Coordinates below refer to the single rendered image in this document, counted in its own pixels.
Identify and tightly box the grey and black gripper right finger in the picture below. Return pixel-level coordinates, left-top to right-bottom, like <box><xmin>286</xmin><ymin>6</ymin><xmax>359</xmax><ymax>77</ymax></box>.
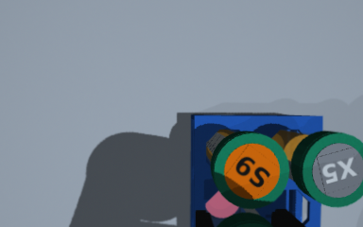
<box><xmin>271</xmin><ymin>209</ymin><xmax>305</xmax><ymax>227</ymax></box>

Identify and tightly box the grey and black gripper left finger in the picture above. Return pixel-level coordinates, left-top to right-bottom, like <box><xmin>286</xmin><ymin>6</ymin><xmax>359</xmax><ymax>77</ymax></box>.
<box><xmin>196</xmin><ymin>210</ymin><xmax>214</xmax><ymax>227</ymax></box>

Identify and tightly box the blue tube rack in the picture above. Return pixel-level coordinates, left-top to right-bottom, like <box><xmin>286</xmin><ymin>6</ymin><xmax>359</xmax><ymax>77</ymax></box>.
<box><xmin>190</xmin><ymin>114</ymin><xmax>323</xmax><ymax>227</ymax></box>

